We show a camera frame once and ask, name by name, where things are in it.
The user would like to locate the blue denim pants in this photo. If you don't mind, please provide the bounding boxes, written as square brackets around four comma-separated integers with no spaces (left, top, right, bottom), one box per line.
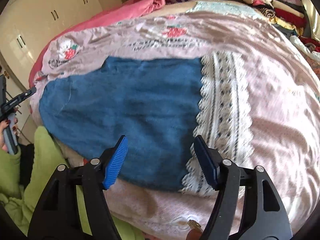
[39,57,202,192]

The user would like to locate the left hand red nails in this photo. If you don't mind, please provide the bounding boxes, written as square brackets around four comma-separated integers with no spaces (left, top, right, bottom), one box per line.
[3,113,18,155]

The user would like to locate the cream wardrobe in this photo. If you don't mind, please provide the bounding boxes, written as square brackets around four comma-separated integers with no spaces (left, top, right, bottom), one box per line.
[1,0,102,88]

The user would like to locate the pink blanket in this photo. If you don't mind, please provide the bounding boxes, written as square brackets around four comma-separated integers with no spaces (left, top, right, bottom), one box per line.
[28,0,166,86]

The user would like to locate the light blue patterned cloth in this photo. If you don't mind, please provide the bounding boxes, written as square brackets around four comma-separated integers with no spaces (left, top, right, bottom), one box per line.
[187,1,266,20]

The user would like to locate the pile of folded clothes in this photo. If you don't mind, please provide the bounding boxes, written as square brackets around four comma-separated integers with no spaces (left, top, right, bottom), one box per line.
[242,0,319,60]

